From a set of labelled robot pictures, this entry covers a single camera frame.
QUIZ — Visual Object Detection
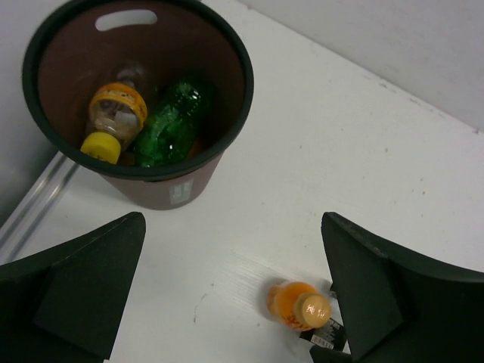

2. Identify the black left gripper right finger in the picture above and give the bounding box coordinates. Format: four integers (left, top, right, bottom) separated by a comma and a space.
310, 212, 483, 362

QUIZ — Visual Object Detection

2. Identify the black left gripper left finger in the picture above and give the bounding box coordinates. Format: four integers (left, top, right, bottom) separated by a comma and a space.
1, 212, 146, 362

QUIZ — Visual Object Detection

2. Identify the clear bottle yellow cap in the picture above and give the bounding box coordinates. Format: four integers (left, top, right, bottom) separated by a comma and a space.
80, 61, 156, 164

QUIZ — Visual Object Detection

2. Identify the crushed green bottle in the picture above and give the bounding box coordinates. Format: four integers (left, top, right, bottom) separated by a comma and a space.
133, 75, 216, 168

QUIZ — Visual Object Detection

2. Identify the brown plastic waste bin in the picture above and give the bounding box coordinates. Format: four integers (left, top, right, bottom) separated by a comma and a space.
22, 1, 254, 210

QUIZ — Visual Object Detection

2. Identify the small orange juice bottle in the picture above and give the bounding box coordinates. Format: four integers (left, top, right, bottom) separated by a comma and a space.
266, 281, 332, 332

